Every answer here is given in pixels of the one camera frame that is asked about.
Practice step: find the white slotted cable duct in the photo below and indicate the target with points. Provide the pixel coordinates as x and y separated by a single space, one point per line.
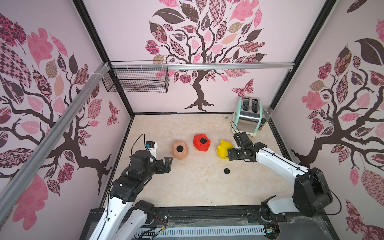
196 232

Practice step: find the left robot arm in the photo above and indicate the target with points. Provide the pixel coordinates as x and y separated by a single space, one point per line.
123 216

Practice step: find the yellow piggy bank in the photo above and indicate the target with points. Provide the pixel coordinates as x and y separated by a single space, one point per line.
223 148

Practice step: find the peach piggy bank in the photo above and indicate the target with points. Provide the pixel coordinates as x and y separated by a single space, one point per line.
177 155

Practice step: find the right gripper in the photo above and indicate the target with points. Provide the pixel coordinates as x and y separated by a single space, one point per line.
237 153

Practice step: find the back aluminium rail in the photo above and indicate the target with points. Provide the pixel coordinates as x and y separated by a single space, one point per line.
228 66

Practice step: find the red piggy bank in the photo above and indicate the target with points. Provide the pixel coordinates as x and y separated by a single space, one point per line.
200 147

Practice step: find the mint chrome toaster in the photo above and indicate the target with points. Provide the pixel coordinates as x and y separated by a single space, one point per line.
248 115

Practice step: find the aluminium rail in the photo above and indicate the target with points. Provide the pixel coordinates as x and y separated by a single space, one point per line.
26 173
228 66

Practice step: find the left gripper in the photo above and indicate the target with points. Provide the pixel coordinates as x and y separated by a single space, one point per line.
162 169

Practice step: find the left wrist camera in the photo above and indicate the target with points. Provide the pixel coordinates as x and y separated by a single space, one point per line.
142 156

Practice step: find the glass jar behind toaster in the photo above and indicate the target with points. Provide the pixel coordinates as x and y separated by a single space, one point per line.
267 113

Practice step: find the left aluminium rail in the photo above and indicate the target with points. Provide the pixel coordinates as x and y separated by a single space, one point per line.
26 173

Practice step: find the black base frame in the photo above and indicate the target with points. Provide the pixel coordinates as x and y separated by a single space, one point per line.
289 226

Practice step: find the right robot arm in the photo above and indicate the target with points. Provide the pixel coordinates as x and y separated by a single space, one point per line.
311 192

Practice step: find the black wire basket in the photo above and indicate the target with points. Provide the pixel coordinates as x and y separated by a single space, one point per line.
138 77

